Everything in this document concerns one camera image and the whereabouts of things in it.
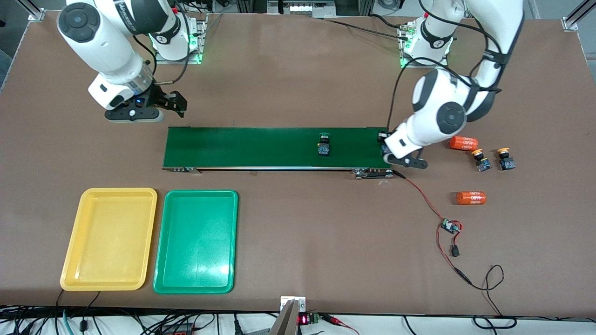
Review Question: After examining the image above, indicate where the orange 4680 cylinder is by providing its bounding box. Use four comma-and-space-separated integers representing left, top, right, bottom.
455, 191, 487, 206
449, 134, 479, 150

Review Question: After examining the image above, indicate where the yellow push button switch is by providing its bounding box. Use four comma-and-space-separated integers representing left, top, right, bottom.
496, 147, 516, 171
471, 148, 491, 173

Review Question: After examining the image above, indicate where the green conveyor belt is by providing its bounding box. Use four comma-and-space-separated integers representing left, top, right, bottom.
161, 126, 394, 180

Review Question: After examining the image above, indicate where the green plastic tray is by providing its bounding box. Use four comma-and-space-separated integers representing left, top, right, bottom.
153, 189, 239, 295

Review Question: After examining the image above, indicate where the yellow plastic tray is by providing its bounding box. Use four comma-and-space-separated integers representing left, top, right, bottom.
60, 188, 158, 292

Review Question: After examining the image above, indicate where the red clip lead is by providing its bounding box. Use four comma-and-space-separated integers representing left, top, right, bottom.
321, 315, 360, 335

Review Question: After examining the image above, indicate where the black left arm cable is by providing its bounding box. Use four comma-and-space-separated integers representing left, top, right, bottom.
389, 0, 506, 133

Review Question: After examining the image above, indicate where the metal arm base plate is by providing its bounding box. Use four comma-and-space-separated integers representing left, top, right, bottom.
154, 13, 208, 65
399, 23, 450, 69

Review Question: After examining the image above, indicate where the black cable on table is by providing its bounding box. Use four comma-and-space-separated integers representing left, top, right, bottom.
321, 13, 411, 41

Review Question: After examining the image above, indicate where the aluminium frame profile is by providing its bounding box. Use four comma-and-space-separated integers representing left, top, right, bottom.
561, 0, 596, 32
16, 0, 46, 22

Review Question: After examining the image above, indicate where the metal frame rack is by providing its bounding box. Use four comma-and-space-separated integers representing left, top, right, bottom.
235, 0, 373, 19

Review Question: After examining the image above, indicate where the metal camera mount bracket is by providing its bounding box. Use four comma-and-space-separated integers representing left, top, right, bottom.
269, 296, 307, 335

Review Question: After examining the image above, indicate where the black cable bundle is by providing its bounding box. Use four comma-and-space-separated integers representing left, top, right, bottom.
0, 289, 280, 335

